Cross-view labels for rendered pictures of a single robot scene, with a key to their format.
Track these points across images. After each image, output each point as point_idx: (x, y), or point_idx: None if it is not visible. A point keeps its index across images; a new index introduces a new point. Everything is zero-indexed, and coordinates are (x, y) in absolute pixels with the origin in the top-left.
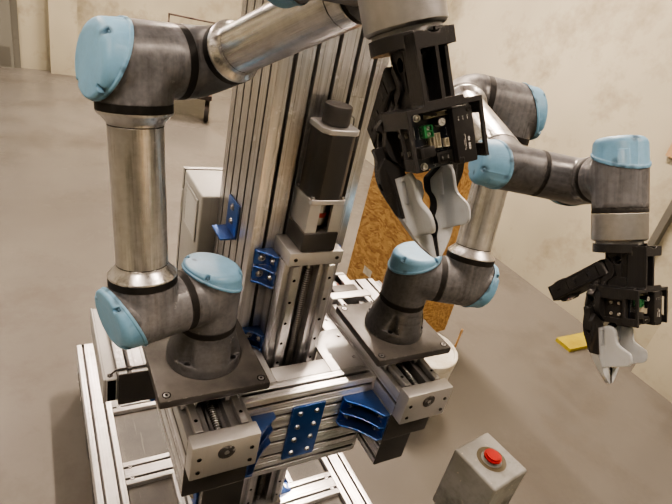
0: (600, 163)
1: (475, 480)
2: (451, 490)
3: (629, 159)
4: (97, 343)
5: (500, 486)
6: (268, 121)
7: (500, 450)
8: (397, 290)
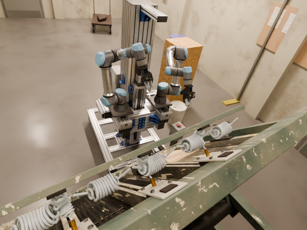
0: (183, 71)
1: (175, 129)
2: (171, 132)
3: (187, 71)
4: (98, 107)
5: (179, 130)
6: (129, 61)
7: (181, 124)
8: (159, 92)
